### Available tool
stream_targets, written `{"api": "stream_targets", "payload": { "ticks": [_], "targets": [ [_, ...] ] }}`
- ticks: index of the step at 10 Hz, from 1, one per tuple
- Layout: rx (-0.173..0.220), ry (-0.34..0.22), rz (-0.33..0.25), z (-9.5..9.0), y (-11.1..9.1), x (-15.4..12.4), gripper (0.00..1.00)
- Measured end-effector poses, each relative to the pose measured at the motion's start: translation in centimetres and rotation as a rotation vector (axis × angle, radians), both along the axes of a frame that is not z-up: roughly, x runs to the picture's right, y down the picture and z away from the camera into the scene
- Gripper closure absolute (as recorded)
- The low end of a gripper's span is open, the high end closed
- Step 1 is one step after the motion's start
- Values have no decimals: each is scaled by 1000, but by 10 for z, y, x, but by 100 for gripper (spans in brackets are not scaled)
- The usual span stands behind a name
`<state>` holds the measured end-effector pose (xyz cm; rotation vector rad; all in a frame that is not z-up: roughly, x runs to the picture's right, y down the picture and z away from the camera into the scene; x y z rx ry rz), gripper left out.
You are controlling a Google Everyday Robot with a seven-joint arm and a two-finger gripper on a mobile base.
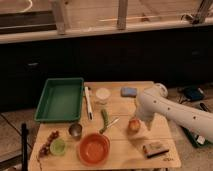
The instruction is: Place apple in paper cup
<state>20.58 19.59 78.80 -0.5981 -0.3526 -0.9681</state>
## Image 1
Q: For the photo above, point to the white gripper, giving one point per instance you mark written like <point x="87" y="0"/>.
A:
<point x="148" y="123"/>

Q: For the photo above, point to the red yellow apple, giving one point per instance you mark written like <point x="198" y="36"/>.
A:
<point x="134" y="125"/>

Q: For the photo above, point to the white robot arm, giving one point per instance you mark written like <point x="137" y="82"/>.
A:
<point x="153" y="100"/>

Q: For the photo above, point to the white paper cup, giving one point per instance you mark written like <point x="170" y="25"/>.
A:
<point x="103" y="95"/>

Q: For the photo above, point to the metal measuring cup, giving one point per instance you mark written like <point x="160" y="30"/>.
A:
<point x="75" y="130"/>

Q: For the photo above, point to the small green cup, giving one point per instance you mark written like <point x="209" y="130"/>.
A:
<point x="57" y="147"/>

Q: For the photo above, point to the brown block with black bar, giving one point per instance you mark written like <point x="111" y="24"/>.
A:
<point x="154" y="148"/>

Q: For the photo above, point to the blue sponge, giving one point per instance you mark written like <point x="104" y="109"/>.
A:
<point x="128" y="92"/>

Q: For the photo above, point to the black device on floor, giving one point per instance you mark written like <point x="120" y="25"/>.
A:
<point x="193" y="93"/>

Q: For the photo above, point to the green bin with items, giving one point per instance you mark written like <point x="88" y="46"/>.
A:
<point x="196" y="140"/>

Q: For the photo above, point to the orange plastic bowl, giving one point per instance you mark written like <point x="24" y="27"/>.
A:
<point x="93" y="149"/>

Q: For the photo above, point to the green plastic tray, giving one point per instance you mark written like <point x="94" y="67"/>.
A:
<point x="61" y="100"/>

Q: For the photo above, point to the bunch of red grapes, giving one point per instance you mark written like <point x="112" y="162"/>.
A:
<point x="45" y="148"/>

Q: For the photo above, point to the black chair post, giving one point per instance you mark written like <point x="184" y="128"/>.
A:
<point x="24" y="133"/>

